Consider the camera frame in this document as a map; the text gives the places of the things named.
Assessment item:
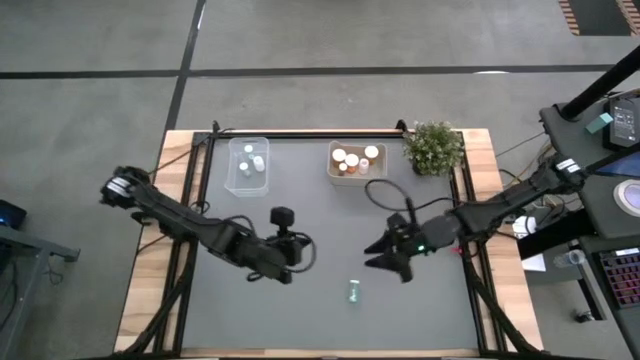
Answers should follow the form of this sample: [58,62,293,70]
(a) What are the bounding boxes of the white power adapter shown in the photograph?
[512,214,539,239]

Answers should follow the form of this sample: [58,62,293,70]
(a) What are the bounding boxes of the grey metal desk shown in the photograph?
[0,224,81,360]

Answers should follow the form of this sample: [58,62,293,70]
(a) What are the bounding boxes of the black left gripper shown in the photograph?
[264,206,305,285]

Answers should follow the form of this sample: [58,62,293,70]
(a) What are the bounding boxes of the dark grey desk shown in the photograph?
[579,234,640,360]
[538,89,640,241]

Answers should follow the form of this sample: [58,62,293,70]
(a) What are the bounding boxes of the small teal box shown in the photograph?
[585,112,614,135]

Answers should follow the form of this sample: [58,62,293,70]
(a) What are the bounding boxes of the green potted plant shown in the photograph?
[402,119,466,177]

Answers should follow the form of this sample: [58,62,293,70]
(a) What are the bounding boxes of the clear plastic bin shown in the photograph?
[223,136,271,198]

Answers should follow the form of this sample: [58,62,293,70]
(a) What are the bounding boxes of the backlit keyboard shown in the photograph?
[594,248,640,310]

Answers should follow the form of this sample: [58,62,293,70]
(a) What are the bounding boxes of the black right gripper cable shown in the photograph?
[364,178,454,224]

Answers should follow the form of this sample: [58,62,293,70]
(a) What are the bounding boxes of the beige plastic bin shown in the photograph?
[327,140,389,187]

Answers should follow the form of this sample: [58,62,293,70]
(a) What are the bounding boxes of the clear water bottle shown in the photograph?
[552,248,587,269]

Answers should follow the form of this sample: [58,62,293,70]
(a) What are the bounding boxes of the grey table mat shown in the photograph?
[182,137,480,351]

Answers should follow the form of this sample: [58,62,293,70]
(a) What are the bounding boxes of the white paper sheet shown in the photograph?
[519,253,548,274]

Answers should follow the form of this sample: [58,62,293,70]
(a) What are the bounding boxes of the tablet with blue screen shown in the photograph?
[585,149,640,179]

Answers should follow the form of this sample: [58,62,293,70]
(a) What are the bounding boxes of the round white device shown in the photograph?
[613,178,640,219]

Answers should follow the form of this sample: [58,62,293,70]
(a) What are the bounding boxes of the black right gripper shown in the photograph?
[363,212,430,285]

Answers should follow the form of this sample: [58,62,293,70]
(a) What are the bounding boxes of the black device blue light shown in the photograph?
[0,198,27,230]

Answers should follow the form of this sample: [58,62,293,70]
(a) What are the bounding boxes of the dark rug striped edges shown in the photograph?
[557,0,640,37]

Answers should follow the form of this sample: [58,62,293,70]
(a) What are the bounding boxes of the black pole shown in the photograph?
[558,44,640,121]

